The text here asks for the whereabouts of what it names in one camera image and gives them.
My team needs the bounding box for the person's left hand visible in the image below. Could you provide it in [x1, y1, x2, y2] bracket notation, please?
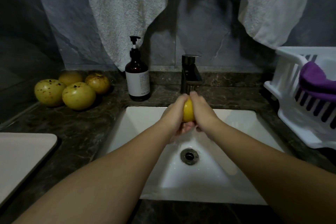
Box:
[156, 93, 196, 144]

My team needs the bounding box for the person's right hand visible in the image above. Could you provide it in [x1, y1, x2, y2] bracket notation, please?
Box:
[189, 91, 228, 139]

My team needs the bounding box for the spotted yellow apple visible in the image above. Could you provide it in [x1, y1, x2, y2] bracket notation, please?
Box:
[183, 98, 196, 123]

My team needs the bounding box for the black faucet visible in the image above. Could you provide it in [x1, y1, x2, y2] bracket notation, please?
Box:
[181, 54, 203, 95]

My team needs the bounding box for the dark soap pump bottle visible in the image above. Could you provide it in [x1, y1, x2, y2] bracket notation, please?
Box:
[125, 35, 151, 102]

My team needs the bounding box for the group of yellow apples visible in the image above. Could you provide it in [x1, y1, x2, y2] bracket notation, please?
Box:
[34, 71, 111, 111]

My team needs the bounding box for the purple cloth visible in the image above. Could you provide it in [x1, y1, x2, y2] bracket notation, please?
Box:
[299, 61, 336, 101]

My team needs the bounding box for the beige plastic tray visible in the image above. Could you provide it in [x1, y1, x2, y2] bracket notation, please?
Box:
[0, 132, 58, 207]

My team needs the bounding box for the person's right forearm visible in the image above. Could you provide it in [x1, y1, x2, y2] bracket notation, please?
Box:
[214, 122, 336, 224]

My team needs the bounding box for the person's left forearm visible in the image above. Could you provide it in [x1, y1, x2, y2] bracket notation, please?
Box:
[13, 126, 170, 224]

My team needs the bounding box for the metal sink drain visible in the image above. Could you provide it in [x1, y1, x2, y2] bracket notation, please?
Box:
[180, 148, 200, 166]

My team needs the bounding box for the white sink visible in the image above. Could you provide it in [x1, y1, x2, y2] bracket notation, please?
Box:
[105, 106, 287, 205]

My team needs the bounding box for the white plastic basket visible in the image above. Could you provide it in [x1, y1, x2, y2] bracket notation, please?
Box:
[264, 46, 336, 150]

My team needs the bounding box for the white hanging towel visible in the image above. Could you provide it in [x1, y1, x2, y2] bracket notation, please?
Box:
[78, 0, 316, 72]

